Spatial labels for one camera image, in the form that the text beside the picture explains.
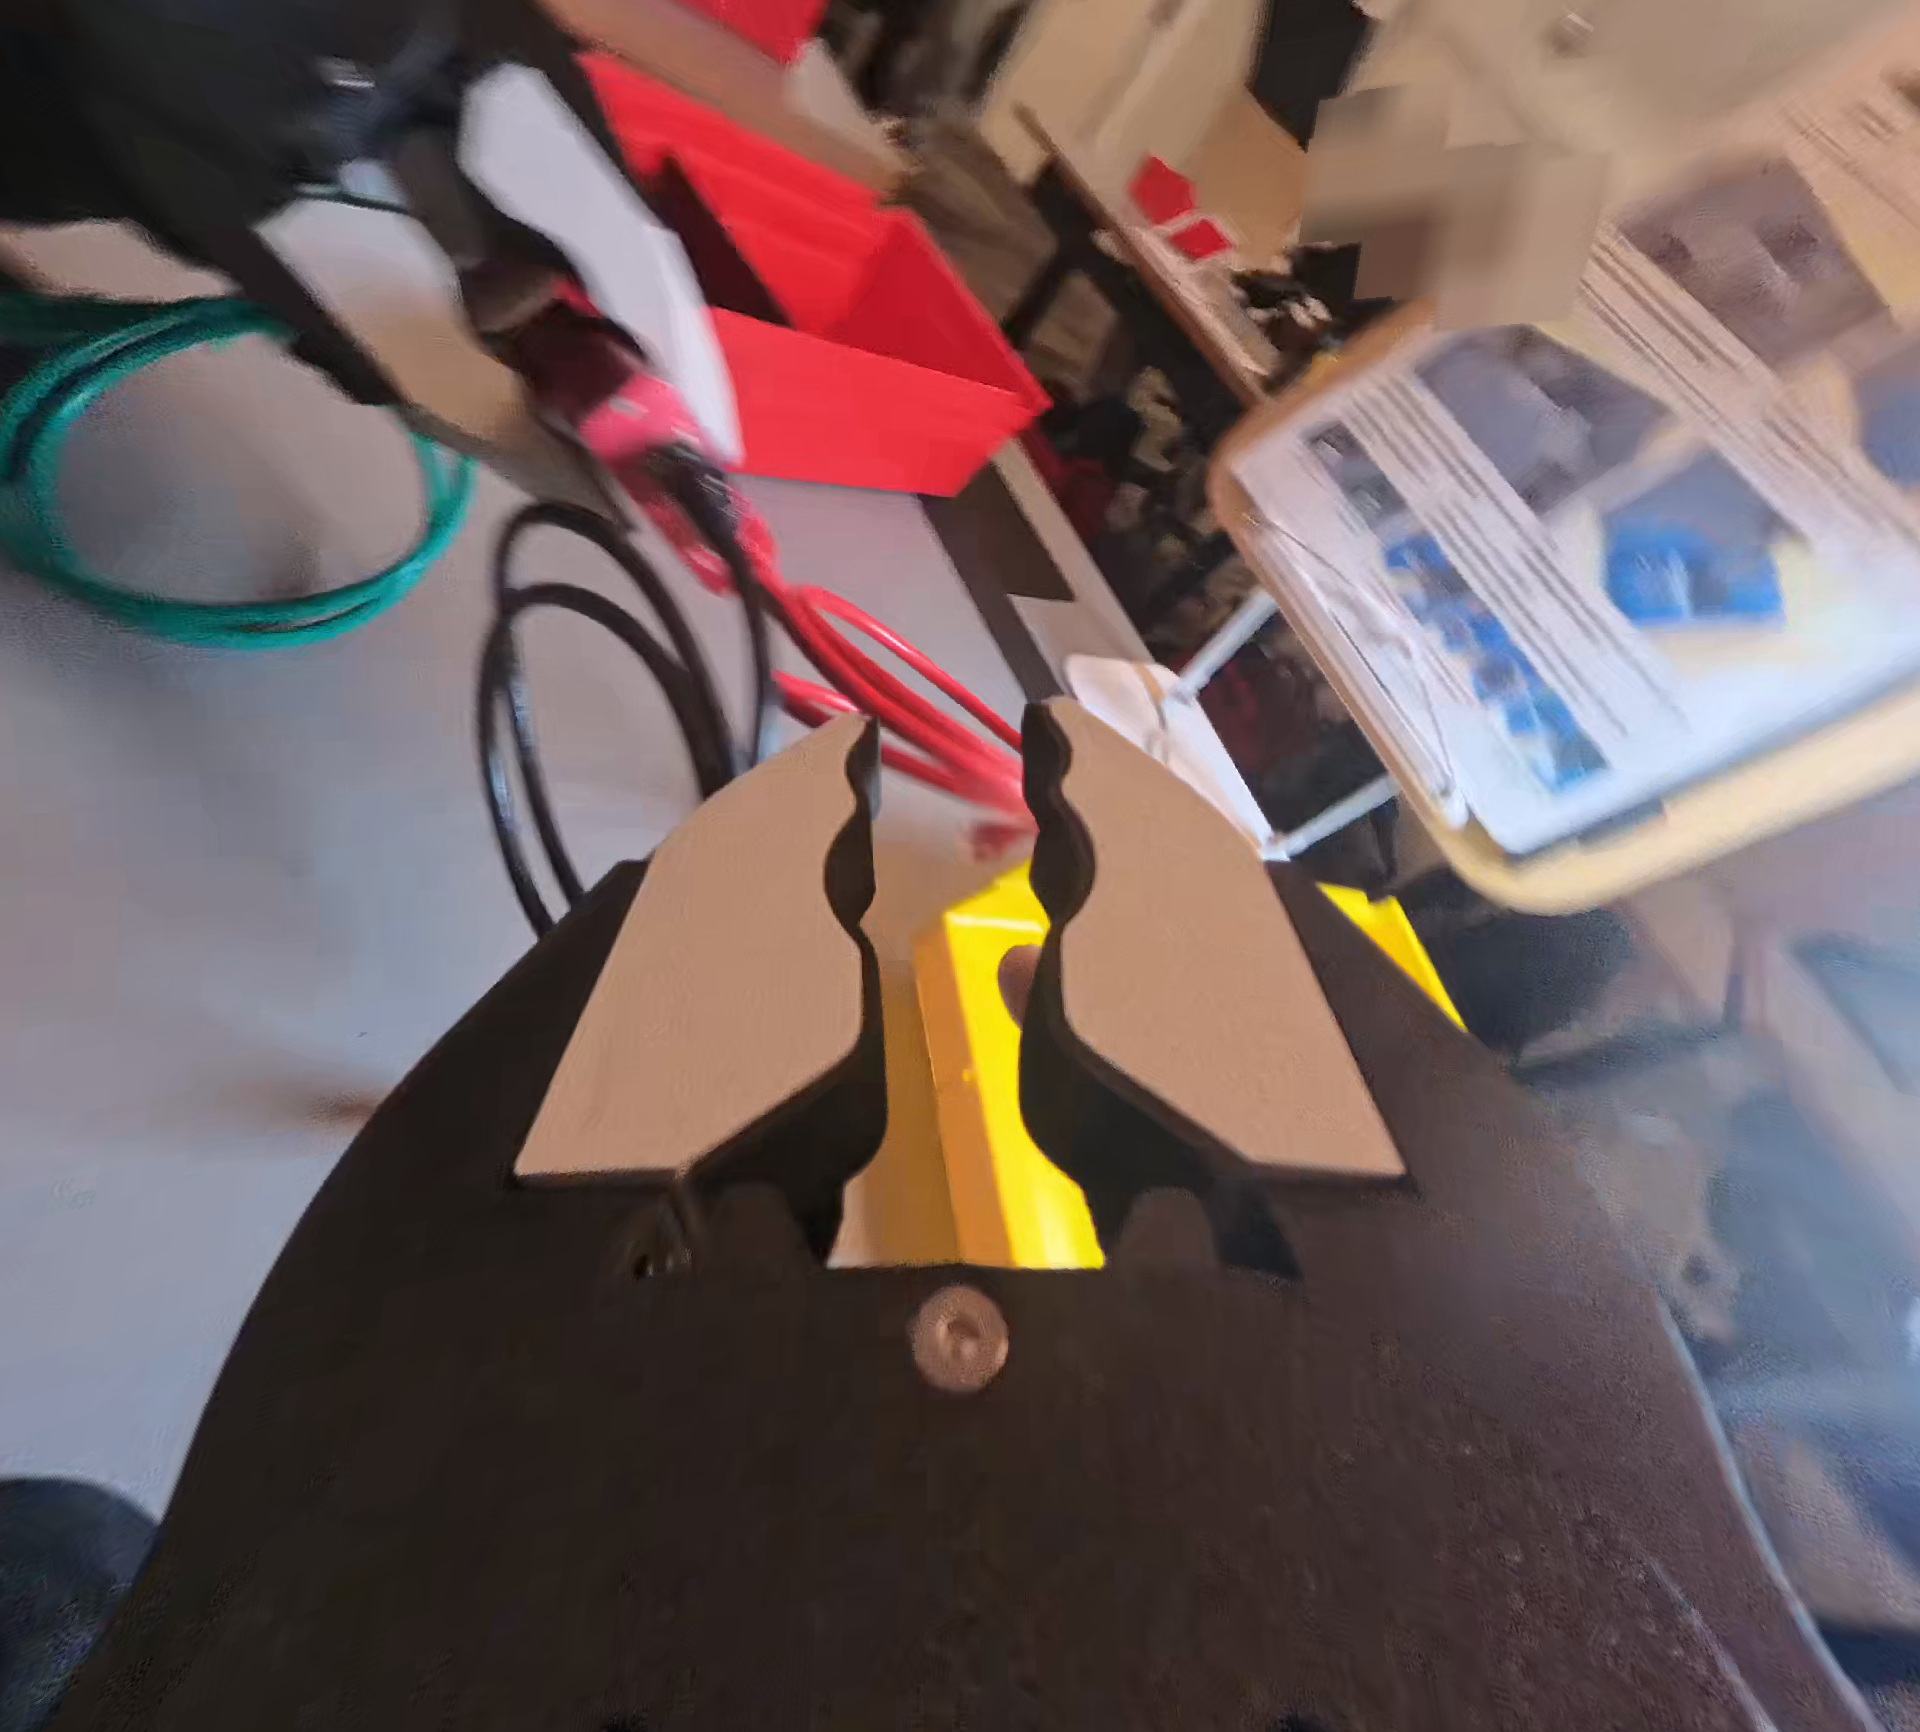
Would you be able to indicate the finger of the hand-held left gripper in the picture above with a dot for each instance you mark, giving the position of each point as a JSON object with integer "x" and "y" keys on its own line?
{"x": 404, "y": 324}
{"x": 601, "y": 215}

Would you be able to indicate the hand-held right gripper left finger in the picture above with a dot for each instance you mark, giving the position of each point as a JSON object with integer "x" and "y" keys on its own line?
{"x": 721, "y": 999}

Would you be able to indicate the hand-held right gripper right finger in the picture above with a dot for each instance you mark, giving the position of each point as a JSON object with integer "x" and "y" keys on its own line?
{"x": 1216, "y": 999}

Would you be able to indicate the red metal port box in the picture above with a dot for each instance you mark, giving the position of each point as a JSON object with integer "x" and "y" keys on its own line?
{"x": 631, "y": 427}

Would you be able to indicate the yellow plastic bin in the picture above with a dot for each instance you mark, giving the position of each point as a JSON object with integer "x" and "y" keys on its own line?
{"x": 973, "y": 1089}

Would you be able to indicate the red plastic bin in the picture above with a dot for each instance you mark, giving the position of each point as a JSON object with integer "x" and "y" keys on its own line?
{"x": 869, "y": 412}

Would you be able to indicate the person's right hand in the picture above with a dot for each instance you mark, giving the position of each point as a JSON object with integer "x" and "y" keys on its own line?
{"x": 1018, "y": 987}

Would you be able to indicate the white stand base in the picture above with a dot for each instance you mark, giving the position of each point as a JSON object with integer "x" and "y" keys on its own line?
{"x": 1142, "y": 712}

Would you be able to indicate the instruction sheet on clipboard stand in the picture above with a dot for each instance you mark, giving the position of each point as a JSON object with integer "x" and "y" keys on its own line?
{"x": 1649, "y": 871}

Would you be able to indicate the printed instruction poster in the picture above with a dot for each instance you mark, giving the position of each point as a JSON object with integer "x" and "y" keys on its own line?
{"x": 1500, "y": 532}

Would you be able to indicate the wooden table with black legs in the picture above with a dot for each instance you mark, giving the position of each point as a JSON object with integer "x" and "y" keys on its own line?
{"x": 1202, "y": 309}

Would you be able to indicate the black panel on cardboard stand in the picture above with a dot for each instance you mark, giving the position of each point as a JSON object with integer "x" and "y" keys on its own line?
{"x": 1305, "y": 38}

